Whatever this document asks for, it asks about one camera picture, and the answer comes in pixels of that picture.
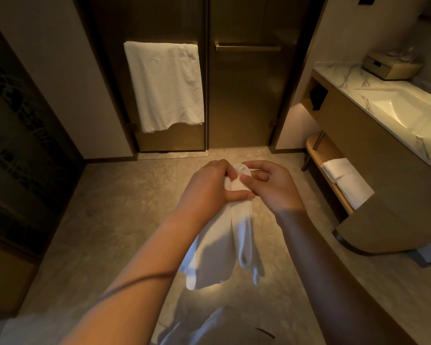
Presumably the gold door handle bar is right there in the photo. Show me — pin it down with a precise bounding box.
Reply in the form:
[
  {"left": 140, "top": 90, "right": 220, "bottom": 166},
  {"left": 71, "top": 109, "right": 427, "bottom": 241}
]
[{"left": 215, "top": 43, "right": 282, "bottom": 52}]

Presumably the wooden vanity with marble top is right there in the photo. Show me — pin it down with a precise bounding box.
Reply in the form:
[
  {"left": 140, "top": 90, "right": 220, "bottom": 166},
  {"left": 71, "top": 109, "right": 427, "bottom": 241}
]
[{"left": 301, "top": 62, "right": 431, "bottom": 255}]

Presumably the person's right forearm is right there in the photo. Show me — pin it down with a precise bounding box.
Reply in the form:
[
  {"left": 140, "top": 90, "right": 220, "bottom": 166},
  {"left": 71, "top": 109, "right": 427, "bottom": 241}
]
[{"left": 275, "top": 208, "right": 408, "bottom": 345}]

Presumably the rounded wooden shelf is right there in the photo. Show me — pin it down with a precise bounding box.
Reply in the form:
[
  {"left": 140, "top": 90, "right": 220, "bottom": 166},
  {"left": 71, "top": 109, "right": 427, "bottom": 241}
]
[{"left": 305, "top": 132, "right": 356, "bottom": 216}]

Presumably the bronze glass door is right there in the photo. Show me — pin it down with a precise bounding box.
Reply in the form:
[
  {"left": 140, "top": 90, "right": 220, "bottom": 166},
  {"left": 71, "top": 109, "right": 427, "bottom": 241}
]
[
  {"left": 207, "top": 0, "right": 311, "bottom": 150},
  {"left": 90, "top": 0, "right": 207, "bottom": 153}
]

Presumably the large white bath towel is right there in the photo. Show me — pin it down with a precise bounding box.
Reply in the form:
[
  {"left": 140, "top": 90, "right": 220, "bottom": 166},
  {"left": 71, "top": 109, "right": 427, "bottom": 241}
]
[{"left": 123, "top": 41, "right": 205, "bottom": 134}]

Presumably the dark patterned glass door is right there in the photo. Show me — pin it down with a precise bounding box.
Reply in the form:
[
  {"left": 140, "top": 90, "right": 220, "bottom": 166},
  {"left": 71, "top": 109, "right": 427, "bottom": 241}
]
[{"left": 0, "top": 10, "right": 87, "bottom": 317}]

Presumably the white sink basin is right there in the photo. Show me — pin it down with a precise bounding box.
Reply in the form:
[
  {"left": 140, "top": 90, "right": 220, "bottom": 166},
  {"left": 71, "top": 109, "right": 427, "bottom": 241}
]
[{"left": 355, "top": 88, "right": 431, "bottom": 140}]

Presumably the wooden tissue box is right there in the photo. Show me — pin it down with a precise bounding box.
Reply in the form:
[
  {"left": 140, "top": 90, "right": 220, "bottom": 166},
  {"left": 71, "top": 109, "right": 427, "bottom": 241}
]
[{"left": 362, "top": 52, "right": 424, "bottom": 81}]

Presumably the person's left hand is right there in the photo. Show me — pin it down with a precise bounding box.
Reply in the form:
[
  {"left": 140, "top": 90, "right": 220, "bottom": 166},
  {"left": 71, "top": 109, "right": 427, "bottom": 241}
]
[{"left": 174, "top": 159, "right": 256, "bottom": 236}]

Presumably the person's right hand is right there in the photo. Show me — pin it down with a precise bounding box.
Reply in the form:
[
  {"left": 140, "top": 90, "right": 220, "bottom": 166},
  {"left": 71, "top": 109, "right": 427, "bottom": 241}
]
[{"left": 239, "top": 160, "right": 307, "bottom": 218}]

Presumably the long folded white towel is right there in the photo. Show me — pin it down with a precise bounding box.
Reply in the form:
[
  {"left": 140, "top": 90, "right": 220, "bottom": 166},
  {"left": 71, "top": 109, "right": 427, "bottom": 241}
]
[{"left": 336, "top": 174, "right": 375, "bottom": 211}]

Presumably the person's left forearm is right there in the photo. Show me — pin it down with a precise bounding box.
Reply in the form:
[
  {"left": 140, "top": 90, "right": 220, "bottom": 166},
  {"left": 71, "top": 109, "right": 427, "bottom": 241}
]
[{"left": 59, "top": 211, "right": 202, "bottom": 345}]

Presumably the small folded white towel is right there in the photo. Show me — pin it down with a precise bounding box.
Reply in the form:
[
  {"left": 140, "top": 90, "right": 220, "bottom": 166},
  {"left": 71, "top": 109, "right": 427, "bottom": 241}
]
[{"left": 321, "top": 158, "right": 352, "bottom": 184}]

